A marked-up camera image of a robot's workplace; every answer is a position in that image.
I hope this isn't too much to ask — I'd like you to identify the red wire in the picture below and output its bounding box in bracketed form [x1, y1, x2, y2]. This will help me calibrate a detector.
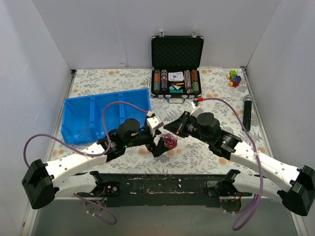
[161, 132, 180, 149]

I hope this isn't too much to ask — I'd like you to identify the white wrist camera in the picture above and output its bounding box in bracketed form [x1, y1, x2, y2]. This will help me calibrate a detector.
[190, 98, 204, 118]
[146, 116, 164, 136]

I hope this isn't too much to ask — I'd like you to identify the playing card deck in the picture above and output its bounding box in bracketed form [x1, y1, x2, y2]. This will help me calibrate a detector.
[168, 71, 184, 82]

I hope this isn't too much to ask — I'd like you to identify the black poker chip case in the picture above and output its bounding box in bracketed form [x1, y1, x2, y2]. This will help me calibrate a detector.
[151, 32, 204, 101]

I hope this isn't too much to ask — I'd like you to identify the black handheld microphone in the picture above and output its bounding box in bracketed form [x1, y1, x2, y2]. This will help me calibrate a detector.
[243, 95, 252, 132]

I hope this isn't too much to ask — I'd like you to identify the blue plastic divided bin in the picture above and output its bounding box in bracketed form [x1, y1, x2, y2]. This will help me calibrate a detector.
[61, 88, 151, 145]

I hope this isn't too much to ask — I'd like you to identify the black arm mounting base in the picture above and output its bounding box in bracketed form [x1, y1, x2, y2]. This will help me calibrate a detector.
[78, 171, 237, 207]

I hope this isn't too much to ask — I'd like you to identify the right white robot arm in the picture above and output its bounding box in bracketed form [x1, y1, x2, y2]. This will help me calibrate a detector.
[164, 112, 315, 216]

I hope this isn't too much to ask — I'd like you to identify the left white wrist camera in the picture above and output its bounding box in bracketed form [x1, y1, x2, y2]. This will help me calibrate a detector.
[146, 116, 164, 136]

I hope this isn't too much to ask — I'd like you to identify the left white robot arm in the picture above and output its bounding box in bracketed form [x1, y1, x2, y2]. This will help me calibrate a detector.
[22, 116, 171, 209]

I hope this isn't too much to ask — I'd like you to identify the colourful toy block train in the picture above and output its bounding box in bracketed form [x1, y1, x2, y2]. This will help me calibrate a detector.
[226, 70, 242, 88]

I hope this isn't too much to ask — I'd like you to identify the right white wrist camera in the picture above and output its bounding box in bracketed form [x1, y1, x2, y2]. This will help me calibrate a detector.
[190, 98, 204, 118]

